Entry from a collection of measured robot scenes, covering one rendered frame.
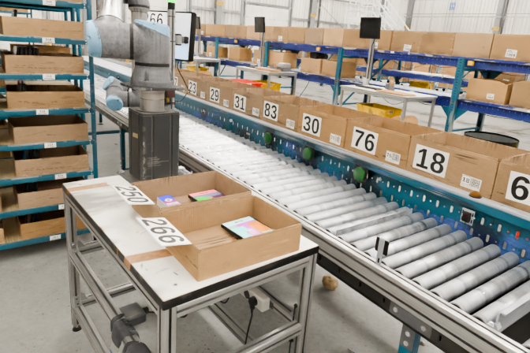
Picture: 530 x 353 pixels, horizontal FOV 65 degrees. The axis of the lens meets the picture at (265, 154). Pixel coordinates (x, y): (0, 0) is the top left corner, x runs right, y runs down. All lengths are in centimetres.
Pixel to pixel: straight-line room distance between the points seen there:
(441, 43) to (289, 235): 615
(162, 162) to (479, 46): 570
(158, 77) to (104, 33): 27
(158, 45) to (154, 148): 45
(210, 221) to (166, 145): 54
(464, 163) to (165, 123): 128
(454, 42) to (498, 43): 66
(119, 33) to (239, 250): 105
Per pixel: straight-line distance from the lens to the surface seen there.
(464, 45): 706
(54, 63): 271
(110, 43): 185
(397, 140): 202
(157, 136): 189
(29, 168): 281
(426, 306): 135
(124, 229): 154
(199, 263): 120
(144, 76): 186
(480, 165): 183
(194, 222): 148
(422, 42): 745
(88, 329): 208
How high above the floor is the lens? 142
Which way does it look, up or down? 16 degrees down
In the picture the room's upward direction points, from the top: 4 degrees clockwise
